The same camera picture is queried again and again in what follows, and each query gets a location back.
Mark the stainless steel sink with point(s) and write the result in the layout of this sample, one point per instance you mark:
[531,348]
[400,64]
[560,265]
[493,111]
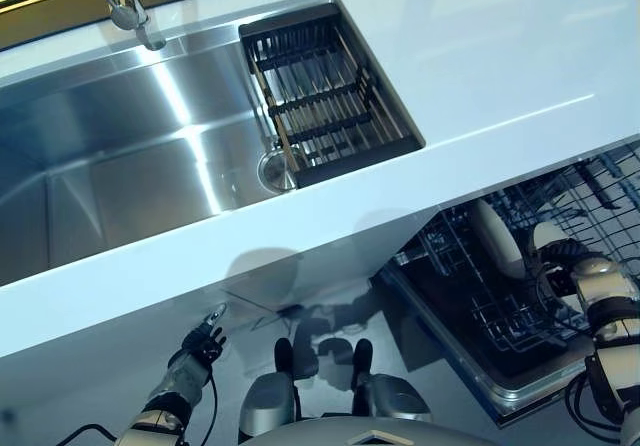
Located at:
[125,156]

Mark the black dish drying rack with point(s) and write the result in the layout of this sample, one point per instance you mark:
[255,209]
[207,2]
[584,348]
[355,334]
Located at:
[330,111]

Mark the robot torso grey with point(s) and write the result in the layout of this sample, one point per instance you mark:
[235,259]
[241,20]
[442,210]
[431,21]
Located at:
[370,436]

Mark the robot right arm silver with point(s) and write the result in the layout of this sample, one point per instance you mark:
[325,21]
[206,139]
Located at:
[605,291]

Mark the chrome kitchen faucet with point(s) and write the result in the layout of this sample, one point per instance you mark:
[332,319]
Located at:
[120,1]

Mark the robot right hand dark glove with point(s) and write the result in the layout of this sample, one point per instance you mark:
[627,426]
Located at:
[565,253]

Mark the dishwasher door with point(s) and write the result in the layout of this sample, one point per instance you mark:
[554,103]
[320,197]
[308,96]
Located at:
[450,346]

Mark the cream round plate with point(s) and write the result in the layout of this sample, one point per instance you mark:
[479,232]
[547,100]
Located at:
[550,233]
[500,241]

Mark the robot right leg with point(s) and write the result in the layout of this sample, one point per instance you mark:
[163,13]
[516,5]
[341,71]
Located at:
[390,396]

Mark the robot left hand dark glove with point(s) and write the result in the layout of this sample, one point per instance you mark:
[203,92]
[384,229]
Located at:
[205,343]

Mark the robot left arm silver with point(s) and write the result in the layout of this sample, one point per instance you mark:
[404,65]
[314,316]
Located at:
[170,396]

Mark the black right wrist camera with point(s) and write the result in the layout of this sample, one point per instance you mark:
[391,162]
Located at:
[561,281]

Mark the steel sink drain strainer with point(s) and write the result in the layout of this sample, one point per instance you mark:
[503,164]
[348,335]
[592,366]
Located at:
[277,171]

